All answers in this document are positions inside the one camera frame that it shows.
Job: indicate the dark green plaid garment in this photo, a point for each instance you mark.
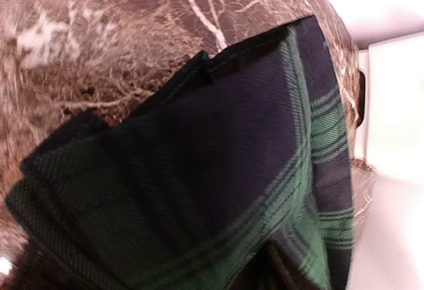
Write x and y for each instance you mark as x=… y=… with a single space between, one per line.
x=234 y=175

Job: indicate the white plastic laundry bin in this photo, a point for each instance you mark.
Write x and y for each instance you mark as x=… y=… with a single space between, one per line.
x=389 y=254

